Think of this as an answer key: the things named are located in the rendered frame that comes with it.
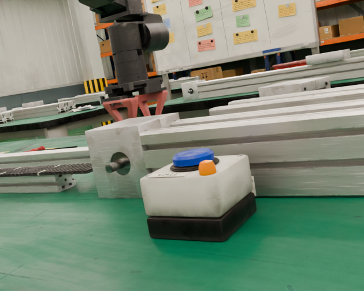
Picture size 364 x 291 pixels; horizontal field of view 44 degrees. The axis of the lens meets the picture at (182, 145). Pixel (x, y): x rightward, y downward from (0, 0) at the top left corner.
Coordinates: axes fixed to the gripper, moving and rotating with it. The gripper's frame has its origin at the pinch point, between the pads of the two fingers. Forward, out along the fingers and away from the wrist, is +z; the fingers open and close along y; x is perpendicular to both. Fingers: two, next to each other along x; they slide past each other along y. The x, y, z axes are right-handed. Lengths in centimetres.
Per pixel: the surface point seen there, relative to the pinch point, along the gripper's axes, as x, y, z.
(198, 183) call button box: -31.7, -36.2, 0.2
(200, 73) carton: 192, 383, -4
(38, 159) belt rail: 29.0, -1.3, 4.1
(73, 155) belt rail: 17.3, -2.0, 3.6
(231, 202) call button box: -33.3, -33.7, 2.8
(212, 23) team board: 113, 272, -43
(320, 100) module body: -35.0, -5.2, -2.1
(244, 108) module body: -23.5, -5.2, -2.3
